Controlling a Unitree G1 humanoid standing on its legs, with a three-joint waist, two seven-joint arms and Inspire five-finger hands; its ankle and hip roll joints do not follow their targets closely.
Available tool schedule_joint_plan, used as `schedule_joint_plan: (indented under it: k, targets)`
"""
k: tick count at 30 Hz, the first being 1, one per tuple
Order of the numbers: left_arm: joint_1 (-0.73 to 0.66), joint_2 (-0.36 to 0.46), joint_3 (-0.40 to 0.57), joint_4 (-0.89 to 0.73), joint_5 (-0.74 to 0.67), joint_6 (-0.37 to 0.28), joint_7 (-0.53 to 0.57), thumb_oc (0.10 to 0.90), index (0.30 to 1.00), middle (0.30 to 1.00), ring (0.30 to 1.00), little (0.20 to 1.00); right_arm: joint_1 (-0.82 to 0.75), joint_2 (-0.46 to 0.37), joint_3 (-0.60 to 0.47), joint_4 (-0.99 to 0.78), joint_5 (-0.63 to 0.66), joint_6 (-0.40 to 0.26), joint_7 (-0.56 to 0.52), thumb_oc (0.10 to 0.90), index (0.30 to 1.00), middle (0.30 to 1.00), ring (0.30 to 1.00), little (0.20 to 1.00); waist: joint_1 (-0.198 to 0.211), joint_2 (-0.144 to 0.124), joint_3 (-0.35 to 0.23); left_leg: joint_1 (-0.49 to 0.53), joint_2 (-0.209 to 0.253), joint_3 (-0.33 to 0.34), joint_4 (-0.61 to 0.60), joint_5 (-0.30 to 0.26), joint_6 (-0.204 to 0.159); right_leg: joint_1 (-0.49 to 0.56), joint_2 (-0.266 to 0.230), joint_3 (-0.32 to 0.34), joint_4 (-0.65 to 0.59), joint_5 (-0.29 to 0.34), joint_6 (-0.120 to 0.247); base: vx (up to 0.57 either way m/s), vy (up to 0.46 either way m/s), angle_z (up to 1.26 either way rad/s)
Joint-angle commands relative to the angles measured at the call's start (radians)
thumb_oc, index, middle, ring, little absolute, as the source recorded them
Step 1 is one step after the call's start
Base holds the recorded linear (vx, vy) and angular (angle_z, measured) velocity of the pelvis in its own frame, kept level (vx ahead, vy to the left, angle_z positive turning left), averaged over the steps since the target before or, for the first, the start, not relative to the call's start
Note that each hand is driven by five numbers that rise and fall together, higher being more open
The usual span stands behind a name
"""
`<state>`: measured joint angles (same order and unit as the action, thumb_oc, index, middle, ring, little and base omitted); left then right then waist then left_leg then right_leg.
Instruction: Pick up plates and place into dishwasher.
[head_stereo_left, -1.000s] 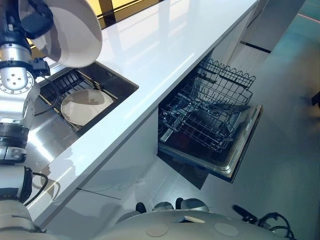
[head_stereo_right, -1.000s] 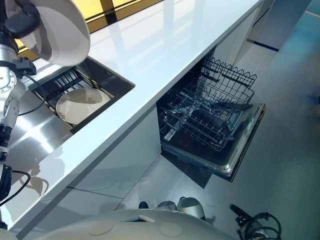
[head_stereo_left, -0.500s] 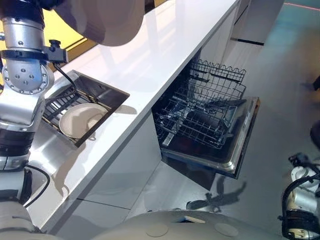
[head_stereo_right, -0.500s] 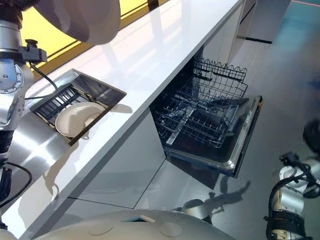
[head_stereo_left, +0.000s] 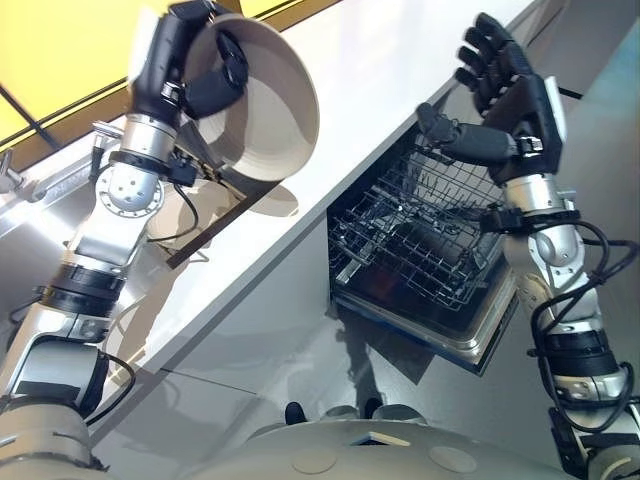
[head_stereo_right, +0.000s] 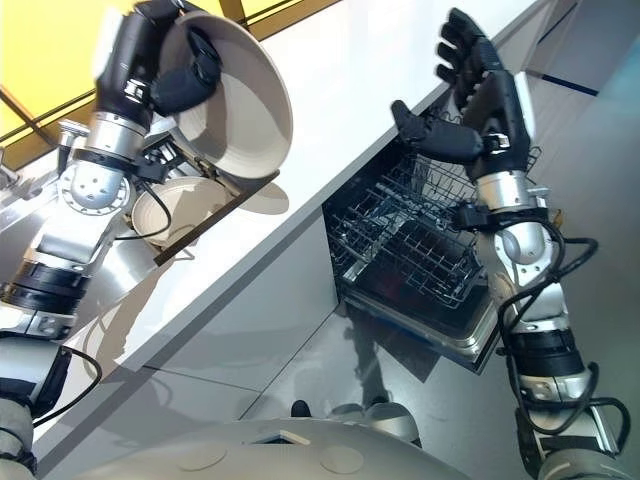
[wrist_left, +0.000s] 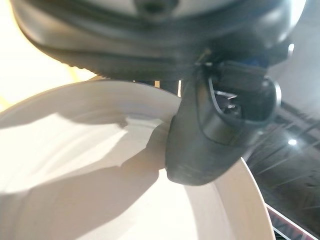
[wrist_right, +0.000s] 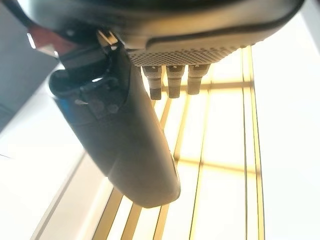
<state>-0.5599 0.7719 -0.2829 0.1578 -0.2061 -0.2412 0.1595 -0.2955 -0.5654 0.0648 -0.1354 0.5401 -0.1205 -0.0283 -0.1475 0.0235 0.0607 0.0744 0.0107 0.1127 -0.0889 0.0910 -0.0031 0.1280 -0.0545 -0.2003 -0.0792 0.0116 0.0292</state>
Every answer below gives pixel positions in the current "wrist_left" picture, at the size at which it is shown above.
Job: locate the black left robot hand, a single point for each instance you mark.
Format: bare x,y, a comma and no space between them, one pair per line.
140,40

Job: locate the white round plate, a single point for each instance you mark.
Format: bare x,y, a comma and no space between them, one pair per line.
82,165

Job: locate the black dishwasher door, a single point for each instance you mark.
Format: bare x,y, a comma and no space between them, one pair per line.
287,160

